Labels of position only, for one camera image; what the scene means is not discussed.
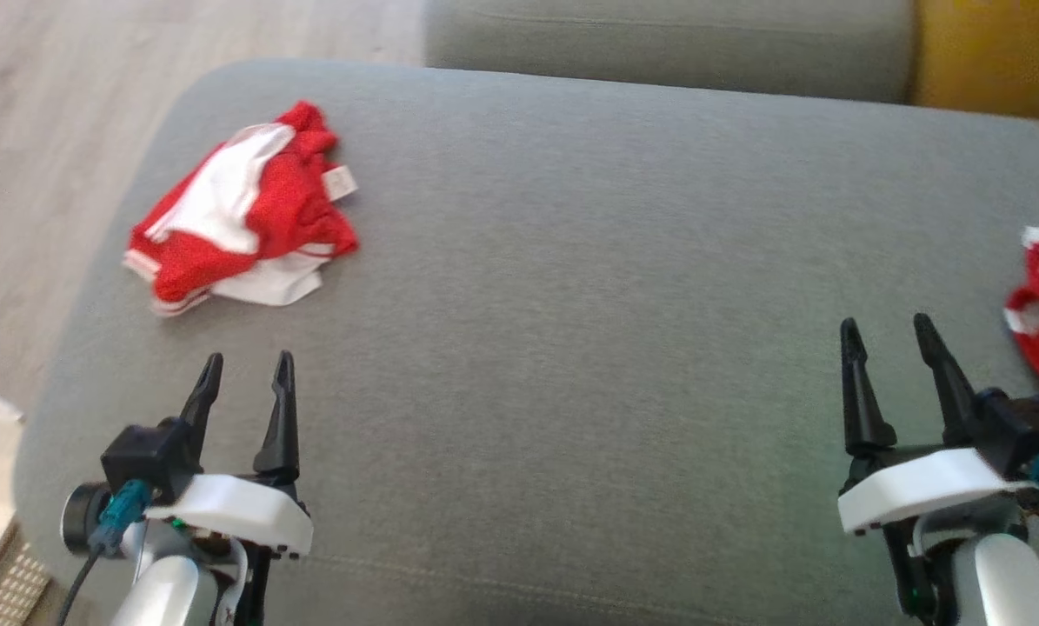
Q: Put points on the large yellow back cushion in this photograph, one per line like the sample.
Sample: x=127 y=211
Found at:
x=997 y=52

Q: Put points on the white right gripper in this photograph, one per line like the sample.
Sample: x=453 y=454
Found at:
x=919 y=491

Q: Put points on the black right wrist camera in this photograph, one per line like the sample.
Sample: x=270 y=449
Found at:
x=1023 y=426

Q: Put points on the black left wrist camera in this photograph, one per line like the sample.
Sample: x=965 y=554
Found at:
x=149 y=456

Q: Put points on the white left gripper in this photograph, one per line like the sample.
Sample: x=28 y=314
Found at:
x=241 y=509

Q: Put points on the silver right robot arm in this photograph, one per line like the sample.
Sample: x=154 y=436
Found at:
x=997 y=582

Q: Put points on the red Bulls basketball jersey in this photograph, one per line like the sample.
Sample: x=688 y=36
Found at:
x=284 y=209

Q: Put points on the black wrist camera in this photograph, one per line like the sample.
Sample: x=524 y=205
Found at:
x=149 y=456
x=1023 y=426

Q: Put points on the large grey sofa seat cushion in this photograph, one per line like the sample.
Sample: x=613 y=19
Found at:
x=571 y=304

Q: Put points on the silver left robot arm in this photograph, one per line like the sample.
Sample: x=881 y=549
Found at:
x=167 y=591

